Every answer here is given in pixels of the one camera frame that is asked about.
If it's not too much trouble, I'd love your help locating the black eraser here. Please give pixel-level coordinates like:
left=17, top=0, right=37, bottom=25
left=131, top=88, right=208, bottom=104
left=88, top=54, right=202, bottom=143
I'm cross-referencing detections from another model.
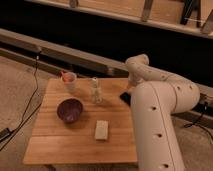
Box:
left=120, top=92, right=131, bottom=105

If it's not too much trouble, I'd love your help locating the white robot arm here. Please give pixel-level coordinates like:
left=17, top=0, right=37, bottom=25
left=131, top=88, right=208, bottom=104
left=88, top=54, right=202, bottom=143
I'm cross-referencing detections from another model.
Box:
left=125, top=54, right=200, bottom=171

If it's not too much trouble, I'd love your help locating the clear glass bottle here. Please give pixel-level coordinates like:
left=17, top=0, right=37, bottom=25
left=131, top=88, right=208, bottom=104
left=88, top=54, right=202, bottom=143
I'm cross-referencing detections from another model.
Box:
left=91, top=77, right=102, bottom=104

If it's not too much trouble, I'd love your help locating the white sponge block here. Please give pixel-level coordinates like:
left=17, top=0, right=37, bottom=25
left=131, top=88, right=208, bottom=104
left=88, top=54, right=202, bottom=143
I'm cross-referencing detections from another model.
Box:
left=95, top=120, right=109, bottom=140

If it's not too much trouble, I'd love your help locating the wooden folding table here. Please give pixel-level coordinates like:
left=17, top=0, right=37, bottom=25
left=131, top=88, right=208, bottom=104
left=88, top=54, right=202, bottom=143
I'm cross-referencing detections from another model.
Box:
left=23, top=78, right=137, bottom=165

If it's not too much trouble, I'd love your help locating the purple bowl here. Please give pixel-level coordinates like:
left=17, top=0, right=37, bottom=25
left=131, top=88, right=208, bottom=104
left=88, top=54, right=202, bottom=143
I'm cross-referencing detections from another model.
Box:
left=57, top=98, right=83, bottom=123

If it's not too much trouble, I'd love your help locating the black cable right floor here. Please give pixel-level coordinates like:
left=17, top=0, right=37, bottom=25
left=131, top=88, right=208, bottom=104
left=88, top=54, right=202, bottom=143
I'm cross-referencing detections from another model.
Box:
left=182, top=101, right=213, bottom=141

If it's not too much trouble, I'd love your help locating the black cable on floor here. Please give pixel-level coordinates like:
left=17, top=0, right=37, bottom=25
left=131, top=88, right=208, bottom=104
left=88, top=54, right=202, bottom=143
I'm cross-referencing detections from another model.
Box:
left=0, top=49, right=44, bottom=152

